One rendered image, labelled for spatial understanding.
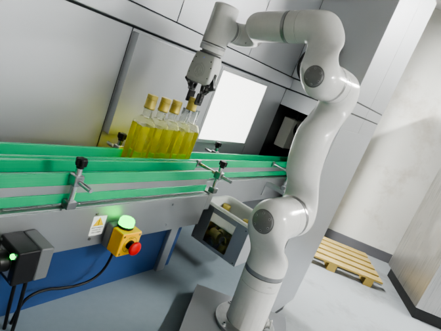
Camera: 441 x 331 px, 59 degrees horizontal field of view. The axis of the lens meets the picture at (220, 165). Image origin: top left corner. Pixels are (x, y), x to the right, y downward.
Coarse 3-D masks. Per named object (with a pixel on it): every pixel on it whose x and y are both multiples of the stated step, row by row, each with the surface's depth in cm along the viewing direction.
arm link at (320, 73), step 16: (288, 16) 107; (304, 16) 104; (320, 16) 102; (336, 16) 102; (288, 32) 108; (304, 32) 104; (320, 32) 101; (336, 32) 100; (320, 48) 98; (336, 48) 96; (304, 64) 97; (320, 64) 93; (336, 64) 94; (304, 80) 96; (320, 80) 93; (336, 80) 94; (320, 96) 96; (336, 96) 98
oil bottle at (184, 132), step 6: (180, 126) 133; (186, 126) 135; (180, 132) 133; (186, 132) 136; (180, 138) 135; (186, 138) 137; (174, 144) 135; (180, 144) 136; (174, 150) 135; (180, 150) 138; (174, 156) 136; (180, 156) 139
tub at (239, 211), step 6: (216, 198) 153; (222, 198) 157; (228, 198) 160; (234, 198) 160; (216, 204) 146; (222, 204) 159; (234, 204) 160; (240, 204) 158; (222, 210) 144; (234, 210) 160; (240, 210) 158; (246, 210) 157; (252, 210) 155; (234, 216) 141; (240, 216) 158; (246, 216) 156; (240, 222) 140
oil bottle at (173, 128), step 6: (168, 120) 130; (168, 126) 129; (174, 126) 130; (168, 132) 129; (174, 132) 131; (168, 138) 130; (174, 138) 132; (168, 144) 131; (162, 150) 130; (168, 150) 133; (162, 156) 132; (168, 156) 134
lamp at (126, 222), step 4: (124, 216) 106; (128, 216) 107; (120, 220) 105; (124, 220) 104; (128, 220) 105; (132, 220) 106; (120, 224) 105; (124, 224) 104; (128, 224) 104; (132, 224) 105; (120, 228) 105; (124, 228) 104; (128, 228) 105; (132, 228) 106
